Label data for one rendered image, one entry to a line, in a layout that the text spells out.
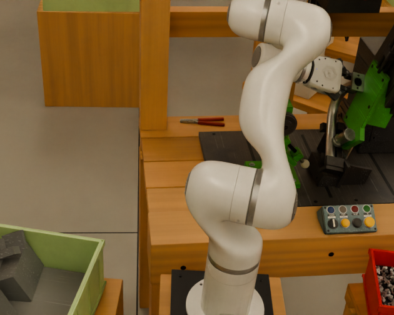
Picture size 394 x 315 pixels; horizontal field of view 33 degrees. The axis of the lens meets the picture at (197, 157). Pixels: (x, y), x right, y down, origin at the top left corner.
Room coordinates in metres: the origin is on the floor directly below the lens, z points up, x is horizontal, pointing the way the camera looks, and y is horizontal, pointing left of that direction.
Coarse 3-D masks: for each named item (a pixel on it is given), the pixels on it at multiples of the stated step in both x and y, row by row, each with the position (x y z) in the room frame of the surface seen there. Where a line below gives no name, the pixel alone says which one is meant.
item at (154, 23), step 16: (144, 0) 1.93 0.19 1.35; (160, 0) 1.94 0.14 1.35; (144, 16) 1.93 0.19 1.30; (160, 16) 1.94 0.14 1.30; (144, 32) 1.93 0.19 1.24; (160, 32) 1.94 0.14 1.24; (144, 48) 1.93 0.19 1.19; (160, 48) 1.94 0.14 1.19; (144, 64) 1.93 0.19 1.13; (160, 64) 1.94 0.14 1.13; (144, 80) 1.93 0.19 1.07; (160, 80) 1.94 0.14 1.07; (144, 96) 1.93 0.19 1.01; (160, 96) 1.94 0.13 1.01; (144, 112) 1.93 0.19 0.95; (160, 112) 1.94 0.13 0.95; (144, 128) 1.93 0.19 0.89; (160, 128) 1.94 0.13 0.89
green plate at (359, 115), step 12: (372, 72) 1.75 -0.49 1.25; (372, 84) 1.72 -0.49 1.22; (384, 84) 1.67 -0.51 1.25; (360, 96) 1.74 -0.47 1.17; (372, 96) 1.69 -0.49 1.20; (384, 96) 1.68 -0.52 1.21; (360, 108) 1.71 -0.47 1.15; (372, 108) 1.66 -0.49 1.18; (384, 108) 1.68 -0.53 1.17; (348, 120) 1.74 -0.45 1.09; (360, 120) 1.68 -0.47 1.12; (372, 120) 1.68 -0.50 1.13; (384, 120) 1.68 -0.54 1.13
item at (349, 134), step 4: (348, 128) 1.67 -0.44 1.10; (344, 132) 1.66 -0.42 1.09; (348, 132) 1.66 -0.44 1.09; (352, 132) 1.66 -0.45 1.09; (336, 136) 1.69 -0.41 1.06; (340, 136) 1.67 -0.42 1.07; (344, 136) 1.65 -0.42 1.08; (348, 136) 1.65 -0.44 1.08; (352, 136) 1.66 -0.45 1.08; (332, 140) 1.70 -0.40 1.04; (336, 140) 1.68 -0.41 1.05; (340, 140) 1.67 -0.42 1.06; (344, 140) 1.66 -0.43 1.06; (348, 140) 1.64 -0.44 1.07; (352, 140) 1.65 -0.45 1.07; (336, 144) 1.68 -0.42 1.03; (340, 144) 1.68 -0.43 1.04
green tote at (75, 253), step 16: (0, 224) 1.31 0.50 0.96; (32, 240) 1.29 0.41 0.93; (48, 240) 1.28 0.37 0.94; (64, 240) 1.28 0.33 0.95; (80, 240) 1.27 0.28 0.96; (96, 240) 1.27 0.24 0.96; (48, 256) 1.29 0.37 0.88; (64, 256) 1.28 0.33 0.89; (80, 256) 1.27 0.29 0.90; (96, 256) 1.21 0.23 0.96; (96, 272) 1.21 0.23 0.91; (80, 288) 1.10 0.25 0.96; (96, 288) 1.21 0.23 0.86; (80, 304) 1.08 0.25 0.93; (96, 304) 1.19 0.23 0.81
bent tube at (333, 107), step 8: (352, 72) 1.77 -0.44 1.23; (352, 80) 1.75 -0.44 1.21; (360, 80) 1.77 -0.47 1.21; (352, 88) 1.74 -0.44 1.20; (360, 88) 1.75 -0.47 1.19; (336, 104) 1.81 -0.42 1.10; (328, 112) 1.80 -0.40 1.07; (336, 112) 1.80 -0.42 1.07; (328, 120) 1.78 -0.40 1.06; (328, 128) 1.76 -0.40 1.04; (328, 136) 1.74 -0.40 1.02; (328, 144) 1.72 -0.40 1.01; (328, 152) 1.70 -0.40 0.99
